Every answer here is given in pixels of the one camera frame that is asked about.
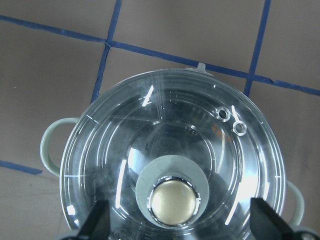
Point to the pale green electric pot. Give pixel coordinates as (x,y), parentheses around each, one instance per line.
(50,147)

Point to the glass pot lid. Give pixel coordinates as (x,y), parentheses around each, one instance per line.
(172,155)

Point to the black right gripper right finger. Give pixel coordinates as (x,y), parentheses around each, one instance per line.
(266,224)

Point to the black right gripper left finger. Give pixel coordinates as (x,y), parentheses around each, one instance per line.
(98,224)

